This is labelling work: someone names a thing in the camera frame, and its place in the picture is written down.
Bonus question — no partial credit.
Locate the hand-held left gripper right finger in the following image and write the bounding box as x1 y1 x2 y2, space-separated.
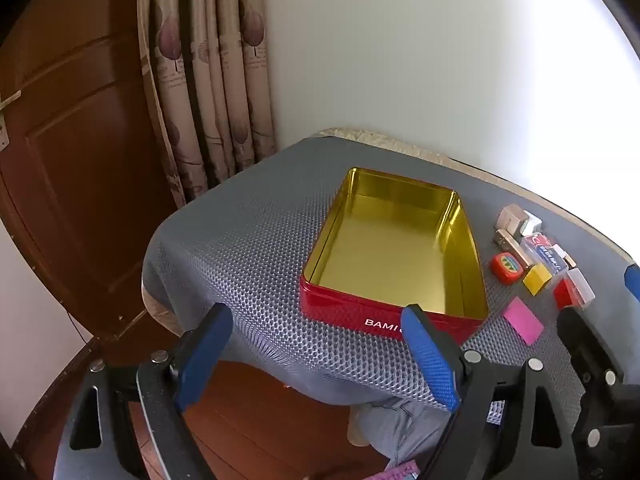
400 304 583 480

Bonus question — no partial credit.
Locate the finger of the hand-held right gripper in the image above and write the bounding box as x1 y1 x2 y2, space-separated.
556 307 640 466
624 263 640 304

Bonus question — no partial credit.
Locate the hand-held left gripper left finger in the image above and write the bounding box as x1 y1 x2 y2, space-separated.
52 304 233 480

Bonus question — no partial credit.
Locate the red tin box gold inside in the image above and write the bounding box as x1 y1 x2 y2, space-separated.
300 167 490 346

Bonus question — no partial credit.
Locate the gold and red lighter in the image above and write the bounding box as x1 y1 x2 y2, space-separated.
494 229 532 267

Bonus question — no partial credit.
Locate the red box clear lid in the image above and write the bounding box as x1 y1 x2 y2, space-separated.
552 267 597 309

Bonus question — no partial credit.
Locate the pink flat eraser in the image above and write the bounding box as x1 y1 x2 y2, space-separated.
502 296 545 346

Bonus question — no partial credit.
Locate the yellow cube block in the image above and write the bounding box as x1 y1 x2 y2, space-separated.
522 264 553 295

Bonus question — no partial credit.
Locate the blue face print tin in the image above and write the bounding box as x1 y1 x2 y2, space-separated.
520 233 552 261

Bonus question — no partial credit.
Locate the red oval tin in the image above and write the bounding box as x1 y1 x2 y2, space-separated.
489 253 523 284

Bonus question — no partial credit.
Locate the white charger plug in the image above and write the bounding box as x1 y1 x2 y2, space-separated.
520 212 545 237

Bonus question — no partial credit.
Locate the grey mesh mat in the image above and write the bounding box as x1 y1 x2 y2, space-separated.
141 135 640 418

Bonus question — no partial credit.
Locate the small beige cardboard box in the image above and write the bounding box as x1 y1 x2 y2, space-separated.
496 203 530 235

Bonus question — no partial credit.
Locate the brown wooden door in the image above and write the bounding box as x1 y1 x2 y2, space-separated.
0 0 188 356

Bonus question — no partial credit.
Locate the beige leaf print curtain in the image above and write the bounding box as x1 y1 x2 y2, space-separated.
137 0 278 209

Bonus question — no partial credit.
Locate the brass door latch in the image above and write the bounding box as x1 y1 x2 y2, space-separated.
0 90 23 149

